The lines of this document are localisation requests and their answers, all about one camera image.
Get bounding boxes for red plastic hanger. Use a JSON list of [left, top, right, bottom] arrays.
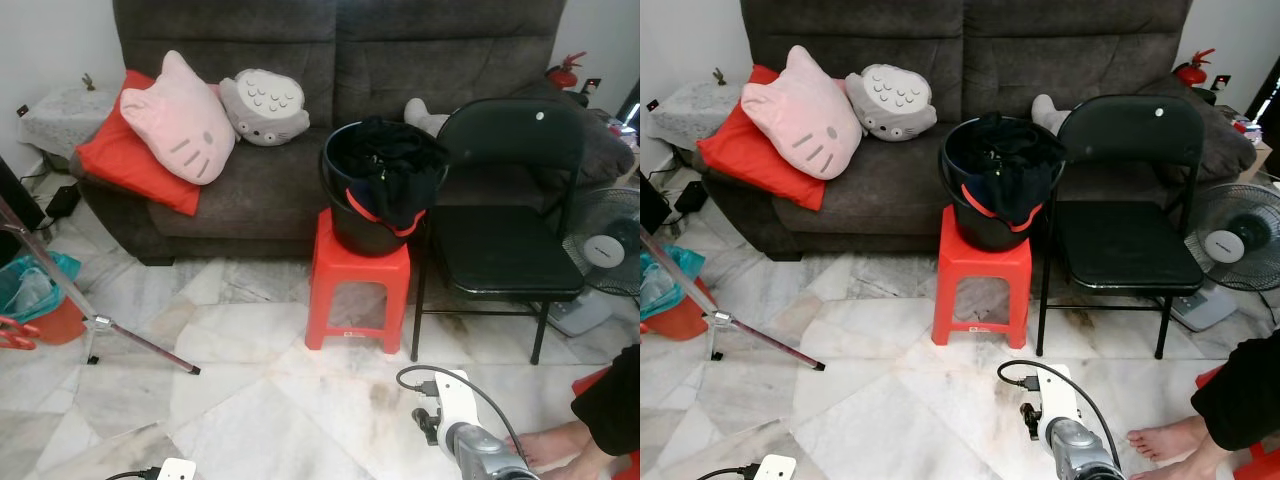
[[0, 315, 41, 351]]

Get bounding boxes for person bare foot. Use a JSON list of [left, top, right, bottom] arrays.
[[558, 450, 613, 480], [1128, 415, 1213, 464], [1160, 450, 1229, 480], [512, 420, 593, 469]]

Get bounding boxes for red plastic stool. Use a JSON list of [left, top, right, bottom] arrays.
[[570, 365, 641, 480], [305, 208, 413, 356], [932, 205, 1034, 351], [1195, 362, 1280, 480]]

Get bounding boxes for person leg black trousers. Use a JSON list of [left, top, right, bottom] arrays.
[[1190, 330, 1280, 453], [570, 343, 641, 459]]

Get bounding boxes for grey floor fan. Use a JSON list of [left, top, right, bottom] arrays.
[[545, 188, 641, 336], [1170, 182, 1280, 333]]

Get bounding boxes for red bin teal liner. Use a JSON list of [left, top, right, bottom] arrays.
[[640, 245, 716, 343], [0, 250, 86, 346]]

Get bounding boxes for black folding chair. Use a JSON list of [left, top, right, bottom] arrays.
[[410, 98, 591, 366], [1035, 95, 1208, 361]]

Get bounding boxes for white plush toy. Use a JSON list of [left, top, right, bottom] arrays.
[[1030, 93, 1076, 136], [403, 97, 453, 139]]

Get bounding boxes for black power adapter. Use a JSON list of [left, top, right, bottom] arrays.
[[45, 185, 83, 221], [675, 180, 713, 216]]

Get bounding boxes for grey owl plush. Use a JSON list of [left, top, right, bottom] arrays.
[[218, 68, 311, 148], [843, 63, 938, 143]]

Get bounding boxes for dark brown sofa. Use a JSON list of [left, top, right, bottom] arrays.
[[700, 0, 1261, 263], [78, 0, 641, 266]]

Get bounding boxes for red fire extinguisher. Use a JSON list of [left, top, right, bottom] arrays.
[[545, 50, 589, 93], [1172, 47, 1216, 89]]

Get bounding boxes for pink cat face pillow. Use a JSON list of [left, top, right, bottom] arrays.
[[120, 50, 238, 186], [740, 45, 863, 181]]

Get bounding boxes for red cushion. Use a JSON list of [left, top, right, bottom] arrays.
[[697, 65, 829, 213], [75, 70, 206, 216]]

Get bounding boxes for side table white lace cloth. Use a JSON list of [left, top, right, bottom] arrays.
[[645, 78, 751, 156], [18, 80, 126, 161]]

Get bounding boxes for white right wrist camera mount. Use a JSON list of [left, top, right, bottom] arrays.
[[1035, 363, 1084, 426], [432, 370, 483, 431]]

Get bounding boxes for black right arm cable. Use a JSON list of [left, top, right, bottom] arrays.
[[395, 364, 521, 461], [997, 358, 1126, 471]]

